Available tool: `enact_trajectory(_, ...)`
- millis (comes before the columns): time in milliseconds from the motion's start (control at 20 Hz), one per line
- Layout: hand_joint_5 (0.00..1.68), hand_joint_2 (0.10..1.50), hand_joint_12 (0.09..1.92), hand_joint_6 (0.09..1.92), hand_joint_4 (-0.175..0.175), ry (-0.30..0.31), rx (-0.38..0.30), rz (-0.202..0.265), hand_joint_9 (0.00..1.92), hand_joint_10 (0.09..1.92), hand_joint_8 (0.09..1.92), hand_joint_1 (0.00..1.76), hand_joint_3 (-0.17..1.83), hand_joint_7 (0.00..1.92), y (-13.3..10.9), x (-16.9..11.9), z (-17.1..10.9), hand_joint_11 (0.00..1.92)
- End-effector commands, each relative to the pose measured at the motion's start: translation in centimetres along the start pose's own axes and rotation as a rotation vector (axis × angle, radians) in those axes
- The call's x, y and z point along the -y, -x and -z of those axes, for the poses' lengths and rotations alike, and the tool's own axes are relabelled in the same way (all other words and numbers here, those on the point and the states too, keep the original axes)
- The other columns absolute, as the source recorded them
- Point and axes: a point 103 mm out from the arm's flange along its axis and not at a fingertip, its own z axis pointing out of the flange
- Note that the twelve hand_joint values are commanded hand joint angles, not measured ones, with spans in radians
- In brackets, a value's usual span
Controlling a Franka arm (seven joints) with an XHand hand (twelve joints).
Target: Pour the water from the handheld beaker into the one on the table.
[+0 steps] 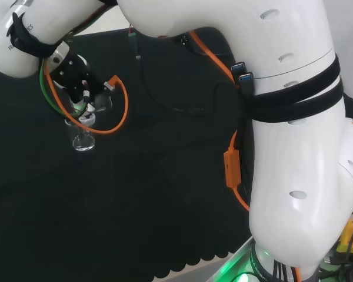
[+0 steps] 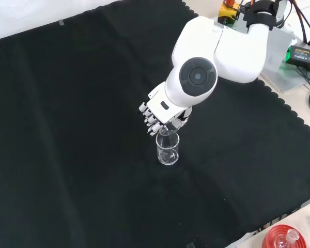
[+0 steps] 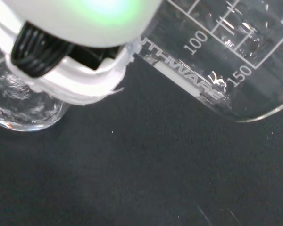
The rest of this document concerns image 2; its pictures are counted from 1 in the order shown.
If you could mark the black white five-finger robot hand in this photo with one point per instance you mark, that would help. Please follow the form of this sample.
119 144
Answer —
160 108

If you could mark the clear glass beaker with spout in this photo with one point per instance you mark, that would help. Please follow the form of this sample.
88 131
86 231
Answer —
168 131

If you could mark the clear graduated glass beaker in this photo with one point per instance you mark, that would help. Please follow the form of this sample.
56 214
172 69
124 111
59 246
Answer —
168 157

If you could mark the black bench cloth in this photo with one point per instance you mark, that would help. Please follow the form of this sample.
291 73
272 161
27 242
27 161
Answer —
67 142

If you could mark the yellow stop button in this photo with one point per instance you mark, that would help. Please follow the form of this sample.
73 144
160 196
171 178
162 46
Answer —
226 13

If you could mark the grey tape strip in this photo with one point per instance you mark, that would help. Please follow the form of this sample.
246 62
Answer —
191 245
61 22

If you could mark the pale white board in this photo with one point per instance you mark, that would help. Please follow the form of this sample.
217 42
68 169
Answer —
279 49

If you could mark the black green power adapter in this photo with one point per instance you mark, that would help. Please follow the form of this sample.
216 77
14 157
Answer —
303 56

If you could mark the clear glass flask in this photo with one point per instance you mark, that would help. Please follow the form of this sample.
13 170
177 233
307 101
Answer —
292 235

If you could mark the grey metal base plate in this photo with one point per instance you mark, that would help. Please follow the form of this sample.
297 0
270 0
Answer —
292 80

